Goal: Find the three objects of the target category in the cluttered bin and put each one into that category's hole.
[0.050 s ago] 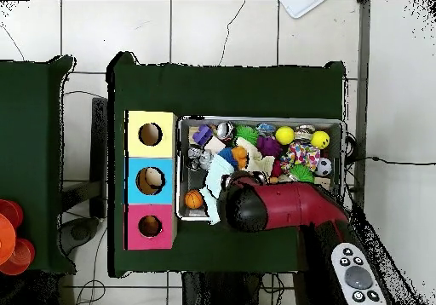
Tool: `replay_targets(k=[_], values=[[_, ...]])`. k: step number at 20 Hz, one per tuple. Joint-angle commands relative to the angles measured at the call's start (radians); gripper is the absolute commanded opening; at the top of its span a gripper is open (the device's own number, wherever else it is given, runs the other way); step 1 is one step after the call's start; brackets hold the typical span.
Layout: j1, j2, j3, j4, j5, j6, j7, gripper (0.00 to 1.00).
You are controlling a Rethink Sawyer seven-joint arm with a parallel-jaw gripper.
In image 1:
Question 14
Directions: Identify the mint green cloth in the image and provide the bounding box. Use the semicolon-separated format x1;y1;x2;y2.
198;154;236;226

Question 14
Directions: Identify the silver mesh bin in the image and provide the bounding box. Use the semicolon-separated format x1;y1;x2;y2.
175;115;347;222

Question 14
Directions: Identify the wooden box with three holes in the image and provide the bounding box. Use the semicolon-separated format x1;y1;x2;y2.
123;110;179;251

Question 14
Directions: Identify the blue spiky ball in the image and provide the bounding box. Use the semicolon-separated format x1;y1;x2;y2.
217;147;239;168

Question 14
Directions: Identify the wooden cube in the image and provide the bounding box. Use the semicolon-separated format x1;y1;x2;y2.
204;135;227;154

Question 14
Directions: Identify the green spiky ball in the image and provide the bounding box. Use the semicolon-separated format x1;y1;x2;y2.
234;124;259;147
289;164;315;184

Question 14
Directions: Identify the cream knitted cloth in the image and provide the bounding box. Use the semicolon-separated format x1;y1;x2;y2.
234;136;276;176

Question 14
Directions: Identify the orange basketball toy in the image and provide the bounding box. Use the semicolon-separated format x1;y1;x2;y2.
184;189;204;210

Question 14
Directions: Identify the purple rubber toy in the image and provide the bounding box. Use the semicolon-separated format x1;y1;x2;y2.
255;135;284;158

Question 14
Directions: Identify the dark green table cloth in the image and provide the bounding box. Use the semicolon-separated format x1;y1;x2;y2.
106;50;347;279

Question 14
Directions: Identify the yellow ball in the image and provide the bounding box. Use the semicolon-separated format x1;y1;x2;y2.
310;129;330;150
274;125;295;146

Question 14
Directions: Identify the polka dot cloth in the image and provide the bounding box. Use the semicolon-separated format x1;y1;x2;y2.
279;141;321;173

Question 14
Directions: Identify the white tray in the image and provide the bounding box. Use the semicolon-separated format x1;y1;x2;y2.
278;0;326;20

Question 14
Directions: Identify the green covered side table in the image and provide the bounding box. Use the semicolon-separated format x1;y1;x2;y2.
0;55;77;275

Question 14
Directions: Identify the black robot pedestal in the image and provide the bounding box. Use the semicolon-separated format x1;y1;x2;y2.
181;272;263;305

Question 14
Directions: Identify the black cable with connector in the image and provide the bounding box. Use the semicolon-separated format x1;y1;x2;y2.
347;155;436;166

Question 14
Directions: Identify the grey metal rail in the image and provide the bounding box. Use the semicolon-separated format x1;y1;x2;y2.
353;0;371;210

